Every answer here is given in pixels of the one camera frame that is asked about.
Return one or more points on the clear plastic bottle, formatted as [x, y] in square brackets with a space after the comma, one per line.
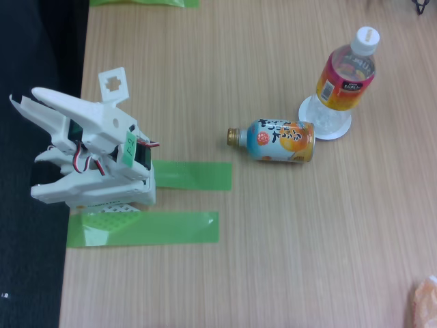
[345, 78]

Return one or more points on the orange juice bottle can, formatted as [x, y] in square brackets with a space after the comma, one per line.
[273, 140]

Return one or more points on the green plastic sheet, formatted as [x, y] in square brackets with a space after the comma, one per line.
[136, 2]

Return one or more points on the long green tape strip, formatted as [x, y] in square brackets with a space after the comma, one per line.
[164, 227]

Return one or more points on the white round plate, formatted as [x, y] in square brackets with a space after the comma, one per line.
[336, 131]

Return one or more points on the orange plastic bag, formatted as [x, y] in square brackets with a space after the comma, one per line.
[426, 304]

